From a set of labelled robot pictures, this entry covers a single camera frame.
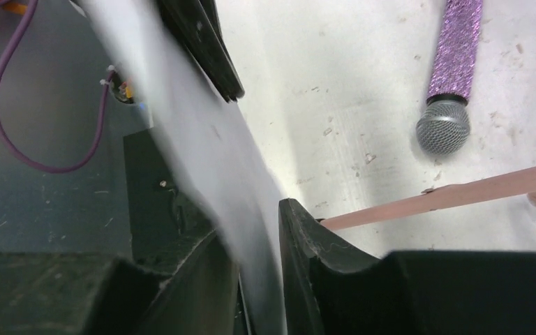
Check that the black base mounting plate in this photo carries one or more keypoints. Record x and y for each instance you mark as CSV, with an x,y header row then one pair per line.
x,y
166,226

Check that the purple glitter microphone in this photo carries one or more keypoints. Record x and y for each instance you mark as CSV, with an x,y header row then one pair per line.
x,y
444,126

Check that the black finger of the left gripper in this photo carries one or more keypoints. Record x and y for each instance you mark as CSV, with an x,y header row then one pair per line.
x,y
195,24

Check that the pink perforated music stand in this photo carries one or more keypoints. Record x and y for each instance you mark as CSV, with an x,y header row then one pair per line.
x,y
449,196

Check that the white sheet music paper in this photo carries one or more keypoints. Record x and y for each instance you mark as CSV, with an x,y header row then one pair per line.
x,y
208,145

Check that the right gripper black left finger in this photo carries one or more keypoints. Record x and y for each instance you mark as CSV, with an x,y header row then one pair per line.
x,y
189,287

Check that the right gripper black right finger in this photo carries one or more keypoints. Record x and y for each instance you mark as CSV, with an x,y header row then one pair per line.
x,y
332,287

